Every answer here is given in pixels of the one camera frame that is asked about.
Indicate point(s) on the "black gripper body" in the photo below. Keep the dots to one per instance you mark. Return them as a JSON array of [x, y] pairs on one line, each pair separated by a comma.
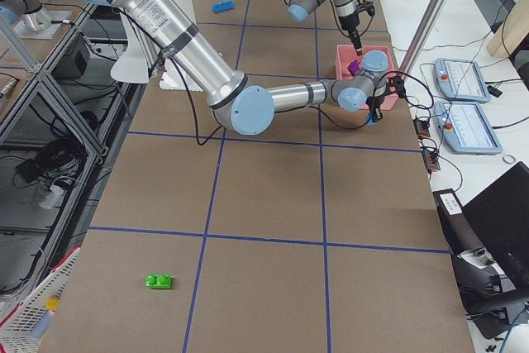
[[375, 104], [350, 24]]

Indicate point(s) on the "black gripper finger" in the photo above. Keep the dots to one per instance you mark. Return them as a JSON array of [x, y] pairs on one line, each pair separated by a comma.
[[356, 42]]

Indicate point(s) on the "small blue block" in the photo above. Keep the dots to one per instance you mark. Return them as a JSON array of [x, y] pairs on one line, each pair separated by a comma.
[[370, 121]]

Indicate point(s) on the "purple block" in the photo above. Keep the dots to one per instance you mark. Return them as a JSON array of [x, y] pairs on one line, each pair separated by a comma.
[[354, 67]]

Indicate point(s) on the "pink plastic box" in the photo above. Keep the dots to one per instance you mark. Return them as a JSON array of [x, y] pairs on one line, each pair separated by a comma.
[[354, 91]]

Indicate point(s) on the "far blue teach pendant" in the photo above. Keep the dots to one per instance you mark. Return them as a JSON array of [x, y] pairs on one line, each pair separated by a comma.
[[460, 80]]

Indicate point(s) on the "blue teach pendant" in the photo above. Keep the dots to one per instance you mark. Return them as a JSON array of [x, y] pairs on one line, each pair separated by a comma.
[[460, 80], [464, 127]]

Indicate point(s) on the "near blue teach pendant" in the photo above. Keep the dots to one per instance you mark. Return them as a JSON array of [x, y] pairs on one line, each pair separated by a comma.
[[464, 127]]

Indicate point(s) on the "long blue four-stud block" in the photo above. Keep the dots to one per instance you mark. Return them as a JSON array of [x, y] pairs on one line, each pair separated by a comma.
[[223, 6]]

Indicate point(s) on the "black laptop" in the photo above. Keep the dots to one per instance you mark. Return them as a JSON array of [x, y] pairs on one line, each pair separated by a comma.
[[488, 240]]

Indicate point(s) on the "green block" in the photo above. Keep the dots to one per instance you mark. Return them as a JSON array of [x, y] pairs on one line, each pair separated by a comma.
[[159, 281]]

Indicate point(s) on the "white plastic basket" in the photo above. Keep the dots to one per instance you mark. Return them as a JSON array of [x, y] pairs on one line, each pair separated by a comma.
[[23, 329]]

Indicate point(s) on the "aluminium frame post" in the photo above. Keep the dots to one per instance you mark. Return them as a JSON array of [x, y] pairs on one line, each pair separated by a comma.
[[419, 40]]

